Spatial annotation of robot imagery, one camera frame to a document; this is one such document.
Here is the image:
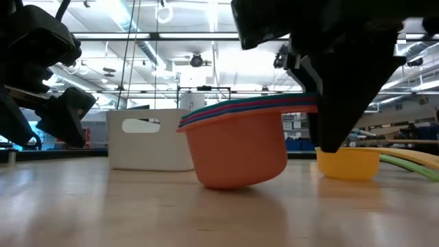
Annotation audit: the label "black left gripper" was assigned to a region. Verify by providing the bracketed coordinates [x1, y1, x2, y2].
[0, 0, 97, 151]

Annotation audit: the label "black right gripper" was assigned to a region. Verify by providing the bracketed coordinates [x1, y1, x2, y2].
[230, 0, 439, 154]

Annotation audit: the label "yellow measuring cup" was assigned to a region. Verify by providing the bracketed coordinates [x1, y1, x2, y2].
[315, 146, 439, 181]

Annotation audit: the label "teal measuring cup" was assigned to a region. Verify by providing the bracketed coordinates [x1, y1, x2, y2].
[180, 92, 318, 121]

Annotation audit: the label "red measuring cup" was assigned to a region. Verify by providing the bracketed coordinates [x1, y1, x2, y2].
[180, 97, 318, 124]

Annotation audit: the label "blue measuring cup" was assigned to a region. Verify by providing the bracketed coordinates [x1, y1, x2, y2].
[178, 101, 318, 128]

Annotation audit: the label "orange measuring cup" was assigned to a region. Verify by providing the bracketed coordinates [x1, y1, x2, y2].
[176, 104, 319, 191]

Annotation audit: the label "white plastic basket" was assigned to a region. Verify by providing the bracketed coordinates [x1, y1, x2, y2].
[106, 108, 195, 172]

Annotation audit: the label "green measuring cup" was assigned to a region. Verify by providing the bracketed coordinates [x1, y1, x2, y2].
[379, 154, 439, 183]

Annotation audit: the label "blue storage bins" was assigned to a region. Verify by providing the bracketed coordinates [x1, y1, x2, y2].
[285, 138, 311, 152]

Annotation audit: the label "wooden background table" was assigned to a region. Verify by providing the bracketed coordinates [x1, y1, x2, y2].
[346, 138, 439, 145]

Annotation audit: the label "black metal stand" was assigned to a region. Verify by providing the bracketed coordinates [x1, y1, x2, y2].
[176, 85, 231, 110]

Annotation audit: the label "white cylindrical container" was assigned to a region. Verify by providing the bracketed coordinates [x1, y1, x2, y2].
[179, 92, 206, 111]

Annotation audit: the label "black overhead crossbar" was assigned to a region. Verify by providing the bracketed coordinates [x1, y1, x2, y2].
[71, 32, 291, 42]

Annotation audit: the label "black aluminium table frame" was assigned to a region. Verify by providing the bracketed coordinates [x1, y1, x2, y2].
[0, 148, 318, 163]

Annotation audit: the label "thin hanging cable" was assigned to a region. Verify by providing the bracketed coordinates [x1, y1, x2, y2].
[153, 0, 160, 110]
[115, 0, 137, 110]

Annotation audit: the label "black overhead camera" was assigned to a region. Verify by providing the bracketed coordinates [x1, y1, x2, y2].
[189, 53, 204, 69]

